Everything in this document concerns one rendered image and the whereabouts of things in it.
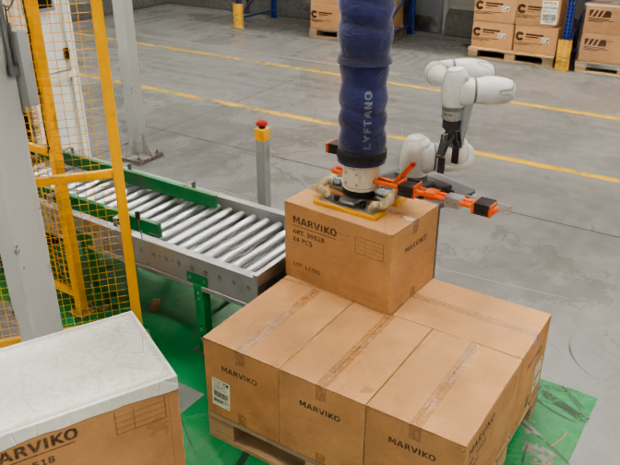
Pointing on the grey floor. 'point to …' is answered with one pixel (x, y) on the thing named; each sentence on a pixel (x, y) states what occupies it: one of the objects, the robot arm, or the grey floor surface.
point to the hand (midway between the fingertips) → (447, 165)
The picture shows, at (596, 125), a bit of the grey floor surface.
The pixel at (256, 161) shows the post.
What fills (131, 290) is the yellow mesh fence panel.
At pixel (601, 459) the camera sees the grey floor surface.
